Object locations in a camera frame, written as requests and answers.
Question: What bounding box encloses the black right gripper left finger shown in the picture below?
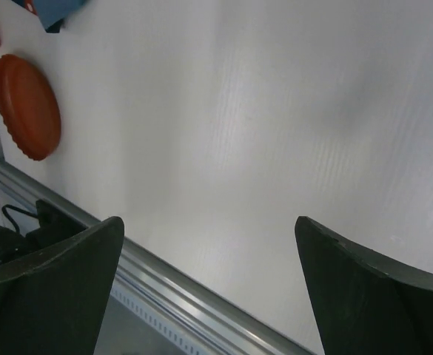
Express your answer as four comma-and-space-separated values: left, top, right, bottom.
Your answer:
0, 217, 124, 354

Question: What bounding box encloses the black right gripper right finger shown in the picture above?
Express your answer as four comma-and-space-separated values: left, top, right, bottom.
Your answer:
295, 216, 433, 354

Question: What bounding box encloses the red round plate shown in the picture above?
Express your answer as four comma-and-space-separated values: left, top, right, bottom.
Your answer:
0, 54, 61, 161

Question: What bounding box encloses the blue letter placemat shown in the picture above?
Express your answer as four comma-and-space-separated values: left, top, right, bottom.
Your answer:
13, 0, 87, 34

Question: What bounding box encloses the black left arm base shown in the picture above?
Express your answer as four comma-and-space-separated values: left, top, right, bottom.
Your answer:
0, 200, 86, 265

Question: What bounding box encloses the aluminium front rail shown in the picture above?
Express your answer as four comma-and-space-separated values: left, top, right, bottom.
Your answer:
0, 158, 313, 355

